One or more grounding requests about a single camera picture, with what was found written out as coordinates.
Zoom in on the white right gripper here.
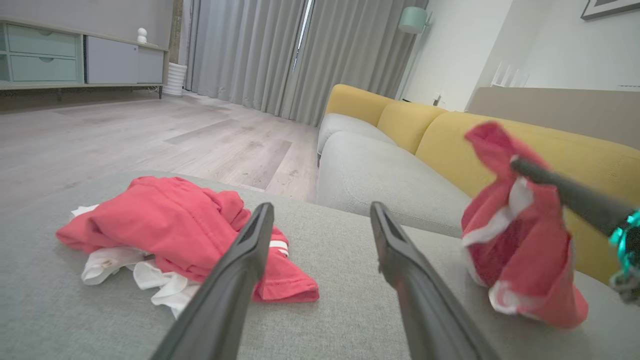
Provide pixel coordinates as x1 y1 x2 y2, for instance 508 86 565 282
510 156 640 306

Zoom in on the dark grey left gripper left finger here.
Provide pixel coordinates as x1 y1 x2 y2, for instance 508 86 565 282
150 202 275 360

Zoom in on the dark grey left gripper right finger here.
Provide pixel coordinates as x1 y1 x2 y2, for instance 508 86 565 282
370 201 501 360

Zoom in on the small red white-trimmed garment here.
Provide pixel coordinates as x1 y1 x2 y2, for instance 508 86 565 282
461 121 589 329

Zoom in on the large red white garment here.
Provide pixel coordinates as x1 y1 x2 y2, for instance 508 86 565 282
56 176 320 319

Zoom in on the long yellow sofa backrest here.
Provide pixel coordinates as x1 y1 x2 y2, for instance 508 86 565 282
415 111 640 286

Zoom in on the beige low partition panel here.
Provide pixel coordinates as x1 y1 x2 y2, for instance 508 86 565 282
467 86 640 151

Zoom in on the white slatted rack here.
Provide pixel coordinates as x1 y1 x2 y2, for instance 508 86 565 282
491 61 531 89

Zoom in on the large grey sofa seat cushion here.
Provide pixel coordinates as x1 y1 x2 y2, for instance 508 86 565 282
316 131 472 238

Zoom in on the short yellow sofa backrest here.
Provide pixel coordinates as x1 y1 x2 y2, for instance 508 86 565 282
325 84 396 127
376 101 448 155

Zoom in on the small grey sofa seat cushion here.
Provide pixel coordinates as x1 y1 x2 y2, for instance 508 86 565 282
317 113 397 156

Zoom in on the white ribbed floor vase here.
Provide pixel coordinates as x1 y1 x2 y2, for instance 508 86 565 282
162 62 188 97

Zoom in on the mint green floor lamp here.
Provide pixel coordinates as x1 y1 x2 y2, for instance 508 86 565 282
395 6 433 101

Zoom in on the grey pleated curtain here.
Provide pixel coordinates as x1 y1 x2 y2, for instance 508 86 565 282
292 0 430 127
185 0 307 117

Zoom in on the mint grey drawer sideboard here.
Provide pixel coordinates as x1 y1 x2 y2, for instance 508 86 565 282
0 17 170 101

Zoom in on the dark framed wall picture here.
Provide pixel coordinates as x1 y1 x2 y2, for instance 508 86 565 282
581 0 640 21

